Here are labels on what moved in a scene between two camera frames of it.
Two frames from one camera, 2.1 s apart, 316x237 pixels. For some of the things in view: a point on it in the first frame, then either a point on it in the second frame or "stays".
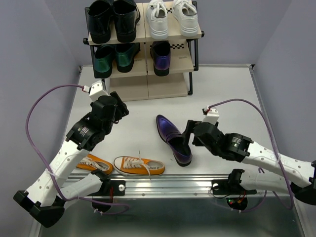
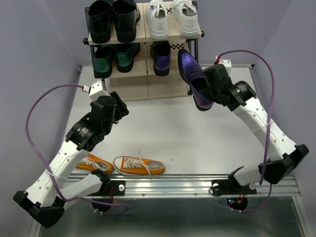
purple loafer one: [160, 53] stays
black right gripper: [190, 125] → [209, 94]
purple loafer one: [173, 138] → [194, 75]
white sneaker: [156, 13] stays
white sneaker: [186, 14] stays
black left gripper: [122, 107] stays
